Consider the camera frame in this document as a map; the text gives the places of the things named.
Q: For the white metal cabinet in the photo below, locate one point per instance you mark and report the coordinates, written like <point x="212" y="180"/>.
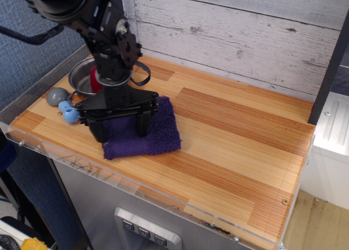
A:
<point x="325" y="175"/>

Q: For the steel panel with buttons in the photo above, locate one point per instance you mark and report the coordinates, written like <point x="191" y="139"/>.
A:
<point x="137" y="232"/>

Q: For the purple terry cloth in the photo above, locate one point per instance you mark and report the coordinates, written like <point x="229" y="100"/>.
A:
<point x="124" y="141"/>

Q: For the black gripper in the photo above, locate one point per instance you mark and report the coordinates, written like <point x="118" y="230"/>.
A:
<point x="118" y="102"/>

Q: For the yellow and black object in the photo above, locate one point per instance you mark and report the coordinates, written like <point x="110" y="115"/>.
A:
<point x="9" y="243"/>

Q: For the clear acrylic table guard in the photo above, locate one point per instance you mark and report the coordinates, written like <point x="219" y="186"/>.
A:
<point x="239" y="184"/>

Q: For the grey and blue toy scoop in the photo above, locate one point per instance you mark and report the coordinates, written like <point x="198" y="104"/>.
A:
<point x="59" y="97"/>

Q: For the black post right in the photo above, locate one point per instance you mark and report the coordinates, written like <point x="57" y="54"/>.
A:
<point x="330" y="74"/>

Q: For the dark red plastic pepper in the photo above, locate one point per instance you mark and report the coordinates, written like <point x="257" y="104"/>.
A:
<point x="95" y="85"/>

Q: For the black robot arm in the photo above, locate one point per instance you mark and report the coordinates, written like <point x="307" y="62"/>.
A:
<point x="105" y="30"/>

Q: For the small steel pot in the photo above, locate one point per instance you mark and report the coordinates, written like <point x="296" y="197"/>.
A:
<point x="79" y="80"/>

